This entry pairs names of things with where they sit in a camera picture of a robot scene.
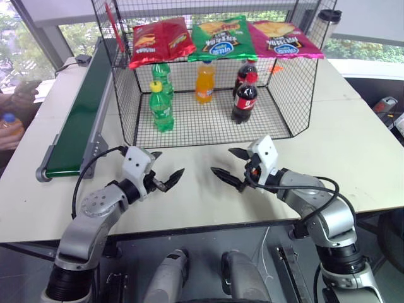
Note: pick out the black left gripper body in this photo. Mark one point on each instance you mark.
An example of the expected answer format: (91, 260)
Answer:
(151, 182)

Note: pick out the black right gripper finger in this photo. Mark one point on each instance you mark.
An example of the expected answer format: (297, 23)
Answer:
(241, 154)
(228, 178)

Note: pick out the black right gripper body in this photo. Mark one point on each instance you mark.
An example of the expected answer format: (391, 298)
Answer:
(254, 172)

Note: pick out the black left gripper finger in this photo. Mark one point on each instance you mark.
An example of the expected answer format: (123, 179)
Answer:
(156, 155)
(172, 179)

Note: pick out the orange drink bottle blue cap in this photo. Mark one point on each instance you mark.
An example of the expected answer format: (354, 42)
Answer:
(11, 124)

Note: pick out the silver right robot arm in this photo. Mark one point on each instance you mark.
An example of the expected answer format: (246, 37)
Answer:
(331, 221)

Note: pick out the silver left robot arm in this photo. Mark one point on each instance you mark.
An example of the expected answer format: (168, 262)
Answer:
(91, 221)

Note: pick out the green conveyor belt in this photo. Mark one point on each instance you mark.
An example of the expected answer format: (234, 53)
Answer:
(75, 116)

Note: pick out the person's hand holding bottle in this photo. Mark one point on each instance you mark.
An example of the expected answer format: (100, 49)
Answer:
(11, 142)

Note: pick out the green soda bottle yellow cap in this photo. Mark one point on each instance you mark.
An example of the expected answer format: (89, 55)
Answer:
(161, 110)

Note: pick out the cola bottle red cap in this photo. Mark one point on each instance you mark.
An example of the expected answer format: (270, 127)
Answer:
(243, 67)
(244, 101)

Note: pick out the orange soda bottle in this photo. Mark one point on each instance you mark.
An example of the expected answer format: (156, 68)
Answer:
(204, 85)

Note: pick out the small orange tag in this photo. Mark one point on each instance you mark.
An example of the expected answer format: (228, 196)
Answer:
(276, 69)

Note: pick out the grey left robot leg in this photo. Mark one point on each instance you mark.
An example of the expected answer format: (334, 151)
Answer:
(167, 277)

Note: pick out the grey robot leg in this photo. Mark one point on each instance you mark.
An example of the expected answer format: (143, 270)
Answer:
(167, 277)
(243, 277)

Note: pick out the grey right robot leg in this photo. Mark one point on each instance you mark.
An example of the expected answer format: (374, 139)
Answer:
(243, 277)

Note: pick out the red chips bag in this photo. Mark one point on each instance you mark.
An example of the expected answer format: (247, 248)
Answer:
(158, 41)

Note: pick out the green chips bag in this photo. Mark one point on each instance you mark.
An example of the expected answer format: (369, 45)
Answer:
(221, 41)

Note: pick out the black power adapter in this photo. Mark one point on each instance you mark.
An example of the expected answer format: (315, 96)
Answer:
(83, 59)

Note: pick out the pink chips bag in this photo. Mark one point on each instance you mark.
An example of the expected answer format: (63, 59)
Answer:
(284, 41)

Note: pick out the red plastic strip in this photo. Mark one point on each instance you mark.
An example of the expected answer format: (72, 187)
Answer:
(115, 28)

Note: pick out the grey device with red mark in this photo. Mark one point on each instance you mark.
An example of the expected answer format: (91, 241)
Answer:
(385, 105)

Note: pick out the steel tumbler black lid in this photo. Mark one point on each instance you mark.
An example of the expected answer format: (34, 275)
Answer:
(325, 28)

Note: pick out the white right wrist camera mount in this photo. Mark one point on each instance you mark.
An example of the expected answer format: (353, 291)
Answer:
(266, 154)

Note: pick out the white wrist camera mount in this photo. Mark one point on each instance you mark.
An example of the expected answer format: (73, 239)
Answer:
(135, 164)
(266, 154)

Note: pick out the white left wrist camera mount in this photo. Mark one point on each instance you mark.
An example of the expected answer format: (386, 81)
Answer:
(135, 164)

